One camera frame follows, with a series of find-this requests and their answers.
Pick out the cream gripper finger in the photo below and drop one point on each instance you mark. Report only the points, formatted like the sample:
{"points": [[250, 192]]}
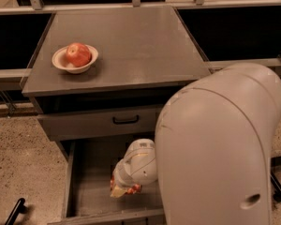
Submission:
{"points": [[117, 192]]}

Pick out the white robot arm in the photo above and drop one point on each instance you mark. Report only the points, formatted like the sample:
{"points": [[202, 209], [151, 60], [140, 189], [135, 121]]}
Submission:
{"points": [[211, 154]]}

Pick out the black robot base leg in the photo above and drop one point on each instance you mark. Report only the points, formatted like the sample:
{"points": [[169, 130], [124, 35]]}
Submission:
{"points": [[276, 162]]}

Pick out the grey drawer cabinet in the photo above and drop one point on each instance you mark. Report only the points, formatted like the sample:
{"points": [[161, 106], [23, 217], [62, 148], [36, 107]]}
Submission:
{"points": [[144, 57]]}

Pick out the black leg lower left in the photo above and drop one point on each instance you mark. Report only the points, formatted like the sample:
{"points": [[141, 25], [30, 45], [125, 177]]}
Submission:
{"points": [[19, 208]]}

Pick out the red apple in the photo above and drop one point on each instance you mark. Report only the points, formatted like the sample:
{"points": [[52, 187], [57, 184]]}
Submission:
{"points": [[78, 54]]}

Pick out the white bowl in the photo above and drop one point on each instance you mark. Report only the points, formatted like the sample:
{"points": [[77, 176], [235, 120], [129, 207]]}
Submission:
{"points": [[59, 60]]}

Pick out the metal window railing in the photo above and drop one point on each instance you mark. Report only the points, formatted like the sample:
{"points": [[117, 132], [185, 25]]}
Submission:
{"points": [[9, 74]]}

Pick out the black drawer handle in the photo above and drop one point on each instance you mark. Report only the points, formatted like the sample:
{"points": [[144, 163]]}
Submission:
{"points": [[126, 121]]}

